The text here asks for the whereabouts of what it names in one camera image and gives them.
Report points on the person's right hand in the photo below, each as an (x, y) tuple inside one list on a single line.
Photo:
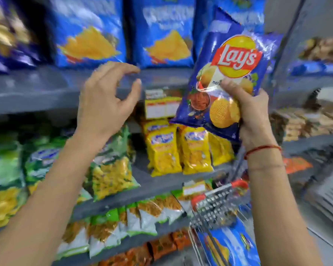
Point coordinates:
[(255, 121)]

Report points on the person's left hand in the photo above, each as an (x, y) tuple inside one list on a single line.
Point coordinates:
[(100, 108)]

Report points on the person's right thumb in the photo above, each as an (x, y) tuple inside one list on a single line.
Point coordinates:
[(233, 90)]

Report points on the person's left thumb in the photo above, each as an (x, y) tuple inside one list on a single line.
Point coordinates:
[(132, 92)]

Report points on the dark blue chips packet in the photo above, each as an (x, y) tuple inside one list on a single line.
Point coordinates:
[(227, 47)]

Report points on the person's left forearm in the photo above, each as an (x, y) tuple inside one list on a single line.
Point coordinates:
[(50, 196)]

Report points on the person's right forearm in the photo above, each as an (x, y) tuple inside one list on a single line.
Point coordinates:
[(277, 207)]

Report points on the yellow white price label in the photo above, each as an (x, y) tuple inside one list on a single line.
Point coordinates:
[(161, 106), (194, 188)]

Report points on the yellow snack packet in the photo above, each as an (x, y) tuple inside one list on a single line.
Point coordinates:
[(220, 149), (195, 152), (163, 152), (155, 125)]

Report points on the light blue chips bag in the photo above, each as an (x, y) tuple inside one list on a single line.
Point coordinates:
[(247, 8), (86, 33), (163, 33), (233, 243)]

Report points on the pile of brown snack packets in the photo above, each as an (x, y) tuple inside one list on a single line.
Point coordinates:
[(308, 121)]

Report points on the blue flat packet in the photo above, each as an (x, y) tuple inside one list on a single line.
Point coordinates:
[(313, 68)]

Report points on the green snack packet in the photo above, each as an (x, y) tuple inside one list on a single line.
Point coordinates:
[(41, 160), (4, 180), (113, 174)]

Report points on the grey side shelf unit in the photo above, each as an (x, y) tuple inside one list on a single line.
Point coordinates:
[(302, 24)]

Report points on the orange flat packet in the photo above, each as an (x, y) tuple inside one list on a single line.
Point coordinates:
[(297, 164)]

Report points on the pile of tan snack packets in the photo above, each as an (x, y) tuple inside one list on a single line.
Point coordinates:
[(324, 48)]

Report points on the grey metal shelf unit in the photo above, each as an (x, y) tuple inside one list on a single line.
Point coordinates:
[(30, 91)]

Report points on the row of green white packets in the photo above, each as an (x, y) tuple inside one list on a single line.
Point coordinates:
[(138, 218)]

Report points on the dark blue snack bag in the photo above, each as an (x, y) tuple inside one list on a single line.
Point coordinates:
[(8, 35)]

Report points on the grey slatted panel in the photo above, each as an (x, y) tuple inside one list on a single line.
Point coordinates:
[(328, 196)]

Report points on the row of orange packets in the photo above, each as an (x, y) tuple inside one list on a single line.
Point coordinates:
[(144, 250)]

